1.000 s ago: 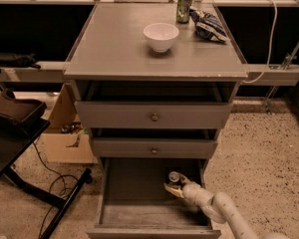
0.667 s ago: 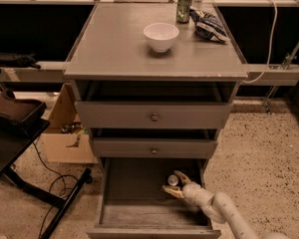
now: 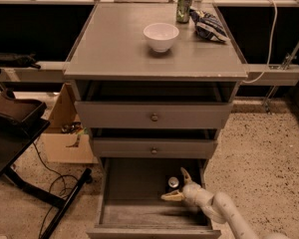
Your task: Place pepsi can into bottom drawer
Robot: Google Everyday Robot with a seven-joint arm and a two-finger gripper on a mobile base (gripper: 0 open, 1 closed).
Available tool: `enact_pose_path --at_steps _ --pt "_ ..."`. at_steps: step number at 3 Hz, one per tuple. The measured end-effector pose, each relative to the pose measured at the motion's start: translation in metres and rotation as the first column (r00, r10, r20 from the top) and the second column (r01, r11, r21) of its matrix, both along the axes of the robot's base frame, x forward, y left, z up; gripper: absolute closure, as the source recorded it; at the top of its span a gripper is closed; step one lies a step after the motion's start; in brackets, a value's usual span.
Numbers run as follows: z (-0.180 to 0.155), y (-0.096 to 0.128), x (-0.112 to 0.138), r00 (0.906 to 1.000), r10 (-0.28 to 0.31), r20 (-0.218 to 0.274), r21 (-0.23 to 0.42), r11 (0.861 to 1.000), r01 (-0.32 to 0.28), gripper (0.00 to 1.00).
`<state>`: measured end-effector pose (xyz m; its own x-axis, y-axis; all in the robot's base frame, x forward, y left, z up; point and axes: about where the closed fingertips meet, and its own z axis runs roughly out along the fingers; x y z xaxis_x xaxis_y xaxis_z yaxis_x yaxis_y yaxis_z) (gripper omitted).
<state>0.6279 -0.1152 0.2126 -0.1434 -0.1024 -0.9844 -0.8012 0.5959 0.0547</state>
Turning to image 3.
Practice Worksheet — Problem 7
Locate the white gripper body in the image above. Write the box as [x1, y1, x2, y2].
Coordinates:
[182, 182, 211, 207]

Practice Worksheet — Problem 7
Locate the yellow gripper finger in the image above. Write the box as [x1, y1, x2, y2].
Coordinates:
[160, 190, 184, 201]
[180, 167, 192, 184]

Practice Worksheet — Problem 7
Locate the blue pepsi can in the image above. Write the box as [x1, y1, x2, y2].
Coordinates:
[166, 176, 179, 193]

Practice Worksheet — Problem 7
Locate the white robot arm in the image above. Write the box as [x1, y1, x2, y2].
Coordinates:
[160, 167, 260, 239]

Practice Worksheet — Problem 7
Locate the bottom grey drawer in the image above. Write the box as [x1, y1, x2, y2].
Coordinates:
[87, 158, 221, 239]

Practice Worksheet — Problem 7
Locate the grey drawer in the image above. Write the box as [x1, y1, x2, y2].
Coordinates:
[92, 128, 217, 159]
[87, 158, 221, 239]
[75, 81, 232, 129]

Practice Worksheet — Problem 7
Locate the middle grey drawer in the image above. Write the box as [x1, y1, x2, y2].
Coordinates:
[92, 128, 217, 159]

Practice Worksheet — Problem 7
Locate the grey drawer cabinet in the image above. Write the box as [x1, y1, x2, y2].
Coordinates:
[65, 3, 246, 239]

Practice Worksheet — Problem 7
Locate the top grey drawer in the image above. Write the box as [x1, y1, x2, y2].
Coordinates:
[75, 81, 232, 129]

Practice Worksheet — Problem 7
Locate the green soda can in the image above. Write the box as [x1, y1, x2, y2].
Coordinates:
[176, 0, 192, 23]

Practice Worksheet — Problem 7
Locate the cardboard box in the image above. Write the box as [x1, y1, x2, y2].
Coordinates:
[42, 84, 97, 163]

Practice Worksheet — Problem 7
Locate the white bowl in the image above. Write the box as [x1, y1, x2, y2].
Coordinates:
[144, 23, 179, 53]

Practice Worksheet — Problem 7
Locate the blue chip bag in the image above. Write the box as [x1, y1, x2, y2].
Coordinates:
[189, 9, 229, 43]

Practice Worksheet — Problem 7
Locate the black stand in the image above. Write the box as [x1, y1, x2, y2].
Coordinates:
[0, 63, 94, 239]

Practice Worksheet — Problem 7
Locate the black floor cable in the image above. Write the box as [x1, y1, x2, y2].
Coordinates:
[31, 140, 80, 239]

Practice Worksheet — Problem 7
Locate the white cable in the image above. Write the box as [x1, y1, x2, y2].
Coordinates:
[241, 0, 279, 85]

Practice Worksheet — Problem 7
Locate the metal railing frame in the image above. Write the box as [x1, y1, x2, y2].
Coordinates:
[0, 0, 299, 86]

